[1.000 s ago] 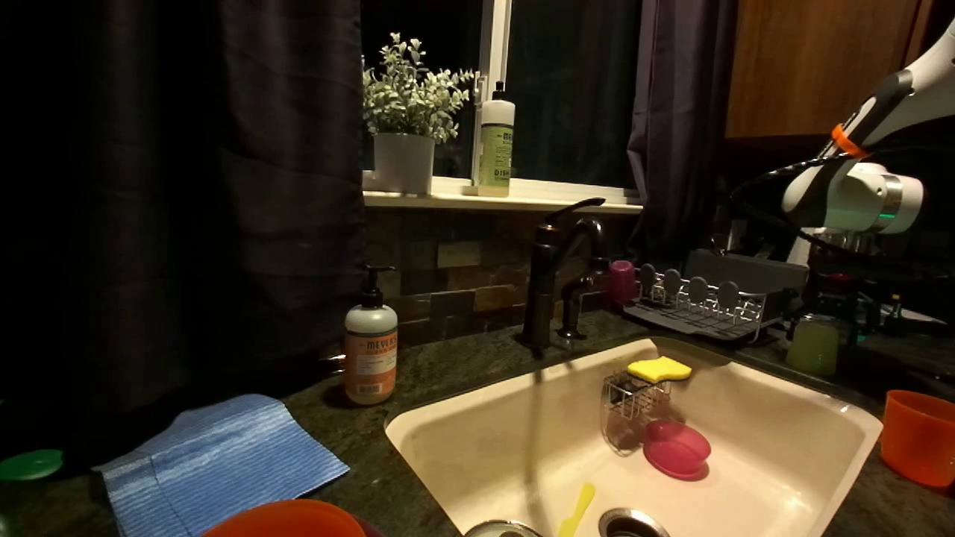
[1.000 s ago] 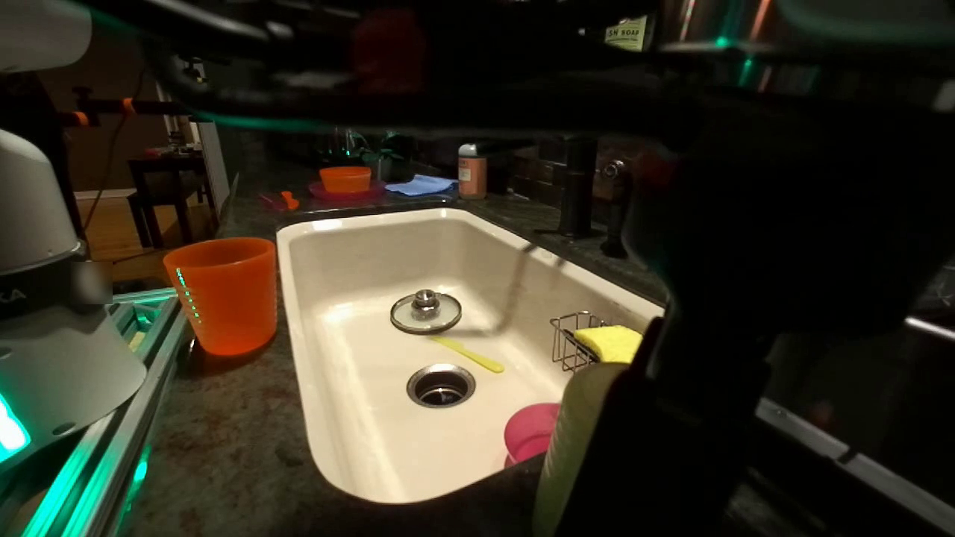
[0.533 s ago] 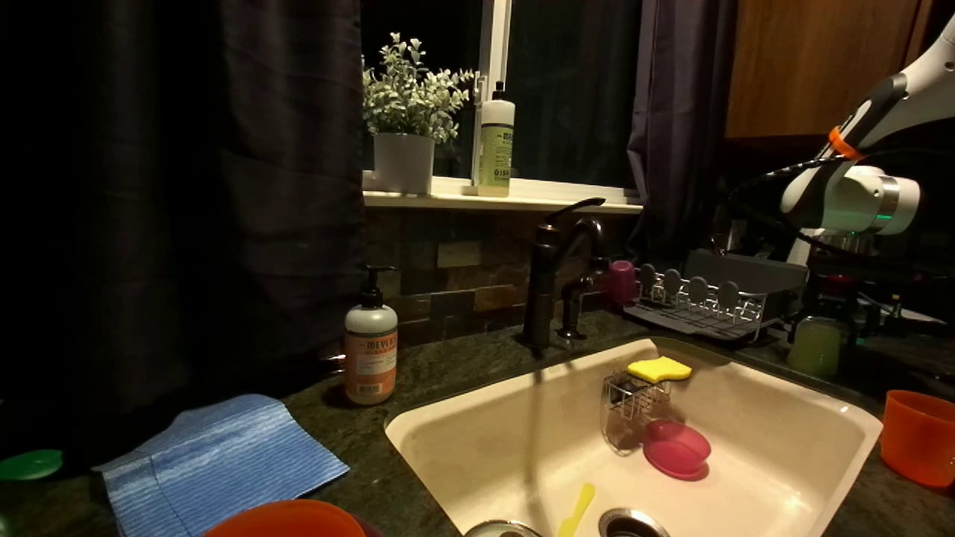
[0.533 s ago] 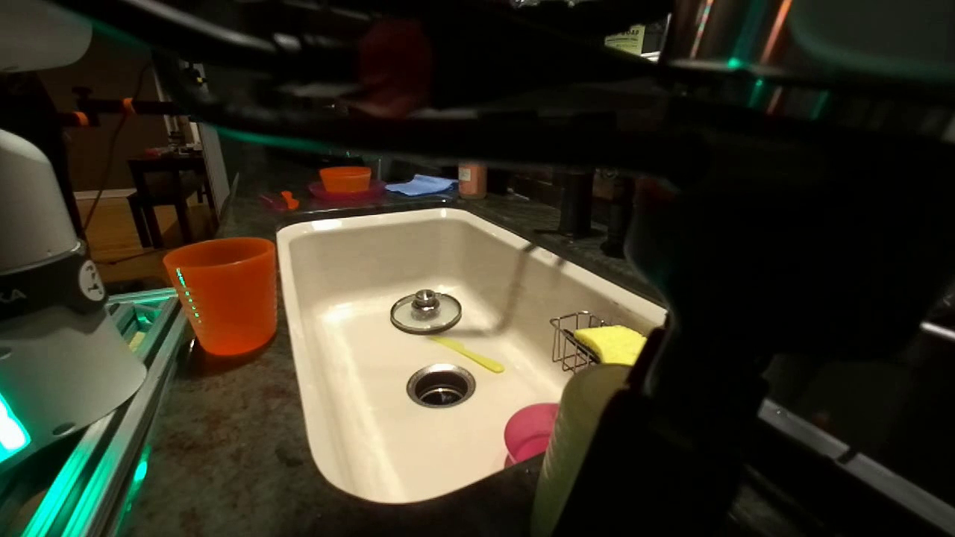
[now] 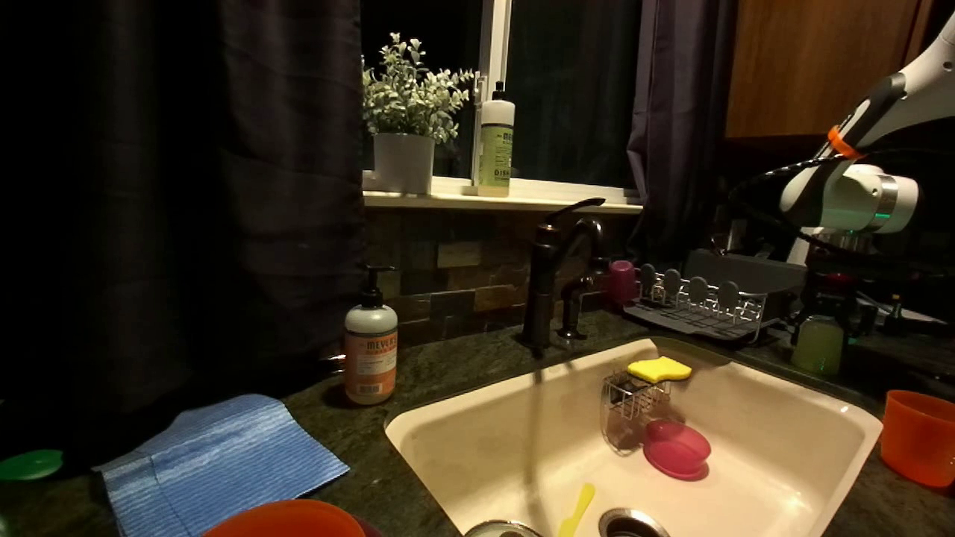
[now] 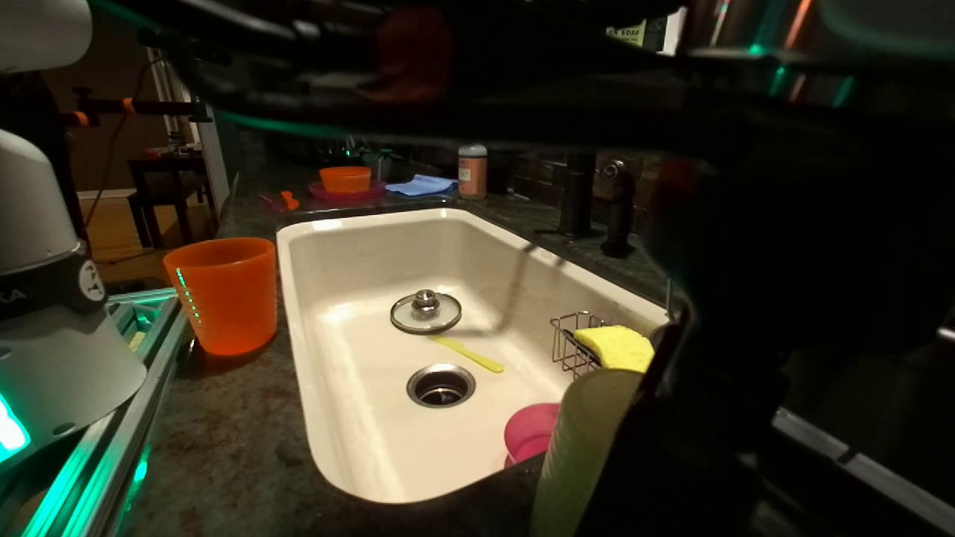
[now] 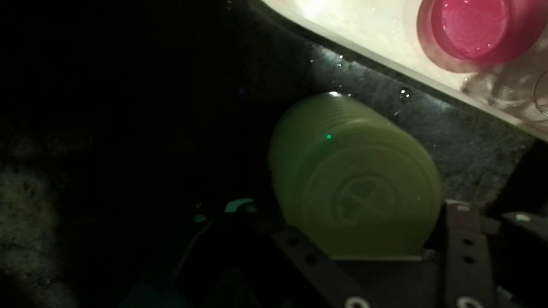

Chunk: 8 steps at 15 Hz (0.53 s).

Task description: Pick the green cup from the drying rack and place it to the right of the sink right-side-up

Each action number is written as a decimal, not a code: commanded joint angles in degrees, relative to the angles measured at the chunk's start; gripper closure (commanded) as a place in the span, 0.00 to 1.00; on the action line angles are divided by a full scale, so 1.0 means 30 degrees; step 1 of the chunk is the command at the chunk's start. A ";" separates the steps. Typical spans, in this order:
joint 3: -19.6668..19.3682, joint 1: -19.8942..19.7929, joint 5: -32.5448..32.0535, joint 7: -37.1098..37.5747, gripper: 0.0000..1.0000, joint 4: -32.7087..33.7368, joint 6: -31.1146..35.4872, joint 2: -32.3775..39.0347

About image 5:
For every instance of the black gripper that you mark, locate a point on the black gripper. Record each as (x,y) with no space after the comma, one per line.
(835,277)

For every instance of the green plastic cup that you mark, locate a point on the green plastic cup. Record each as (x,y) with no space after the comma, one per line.
(818,349)

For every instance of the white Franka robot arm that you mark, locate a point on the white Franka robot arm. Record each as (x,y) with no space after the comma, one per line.
(854,198)

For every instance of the grey dish drying rack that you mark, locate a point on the grey dish drying rack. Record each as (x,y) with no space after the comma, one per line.
(735,286)

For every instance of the orange plastic cup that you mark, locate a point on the orange plastic cup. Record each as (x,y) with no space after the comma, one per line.
(920,438)

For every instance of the pink plastic cup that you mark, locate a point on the pink plastic cup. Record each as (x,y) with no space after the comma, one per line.
(621,281)

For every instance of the metal sink drain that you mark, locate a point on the metal sink drain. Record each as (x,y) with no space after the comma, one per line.
(630,525)

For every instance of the white kitchen sink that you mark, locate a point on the white kitchen sink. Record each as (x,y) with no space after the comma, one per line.
(517,448)

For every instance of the yellow sponge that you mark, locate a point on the yellow sponge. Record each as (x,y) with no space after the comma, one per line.
(657,369)

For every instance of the purple window curtain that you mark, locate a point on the purple window curtain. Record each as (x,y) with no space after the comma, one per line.
(682,108)

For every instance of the pink silicone scrubber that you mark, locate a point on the pink silicone scrubber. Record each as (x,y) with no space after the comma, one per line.
(675,448)

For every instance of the dark bronze faucet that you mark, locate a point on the dark bronze faucet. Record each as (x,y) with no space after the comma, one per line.
(557,271)

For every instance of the white window sill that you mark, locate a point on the white window sill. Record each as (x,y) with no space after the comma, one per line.
(538,193)

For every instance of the yellow plastic utensil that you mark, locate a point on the yellow plastic utensil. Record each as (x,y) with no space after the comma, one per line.
(578,508)

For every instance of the green dish soap bottle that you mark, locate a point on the green dish soap bottle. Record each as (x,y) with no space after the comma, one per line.
(493,138)

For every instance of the potted plant white pot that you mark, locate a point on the potted plant white pot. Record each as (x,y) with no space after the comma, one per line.
(406,108)

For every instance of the orange label soap dispenser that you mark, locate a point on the orange label soap dispenser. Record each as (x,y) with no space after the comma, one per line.
(372,349)

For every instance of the orange plastic bowl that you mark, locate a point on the orange plastic bowl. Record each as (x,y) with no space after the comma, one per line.
(287,522)

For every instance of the blue dish cloth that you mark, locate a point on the blue dish cloth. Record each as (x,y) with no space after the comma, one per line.
(218,463)

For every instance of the dark window curtain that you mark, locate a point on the dark window curtain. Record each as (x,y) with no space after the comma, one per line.
(181,198)

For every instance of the green plastic lid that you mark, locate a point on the green plastic lid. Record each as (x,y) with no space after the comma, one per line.
(32,463)

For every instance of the wooden wall cabinet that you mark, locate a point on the wooden wall cabinet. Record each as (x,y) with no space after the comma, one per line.
(815,64)

